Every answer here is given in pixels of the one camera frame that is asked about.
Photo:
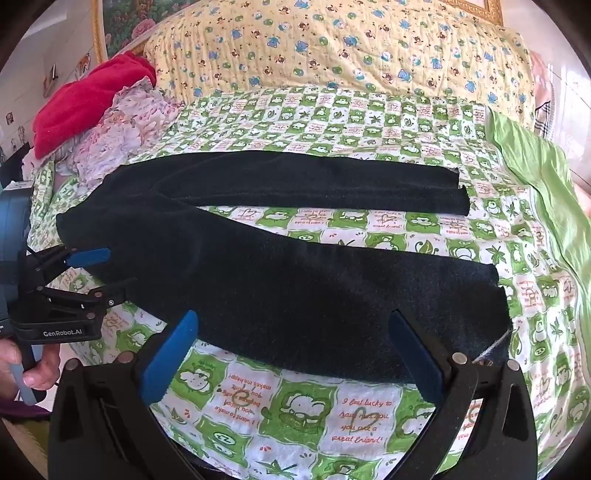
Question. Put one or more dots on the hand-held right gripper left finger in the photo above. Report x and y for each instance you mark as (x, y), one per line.
(170, 357)

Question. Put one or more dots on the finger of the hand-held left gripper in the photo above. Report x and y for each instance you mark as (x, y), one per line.
(92, 256)
(104, 301)

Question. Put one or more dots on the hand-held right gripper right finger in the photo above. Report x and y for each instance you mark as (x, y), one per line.
(415, 360)

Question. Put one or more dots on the black pants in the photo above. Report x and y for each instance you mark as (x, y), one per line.
(277, 295)

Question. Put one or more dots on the person's left hand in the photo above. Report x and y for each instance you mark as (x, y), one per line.
(44, 369)

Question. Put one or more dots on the green checkered bed sheet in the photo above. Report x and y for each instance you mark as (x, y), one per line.
(323, 415)

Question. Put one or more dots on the pink floral cloth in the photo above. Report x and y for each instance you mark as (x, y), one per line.
(124, 134)

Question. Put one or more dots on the red cloth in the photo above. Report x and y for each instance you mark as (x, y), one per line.
(78, 106)

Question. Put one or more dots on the plain green sheet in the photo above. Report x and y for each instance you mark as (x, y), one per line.
(549, 184)

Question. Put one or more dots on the plaid cloth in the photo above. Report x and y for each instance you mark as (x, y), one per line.
(545, 120)

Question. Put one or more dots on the yellow printed quilt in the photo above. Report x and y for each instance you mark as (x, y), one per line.
(323, 46)

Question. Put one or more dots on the pink pillow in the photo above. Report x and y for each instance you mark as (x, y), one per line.
(540, 74)

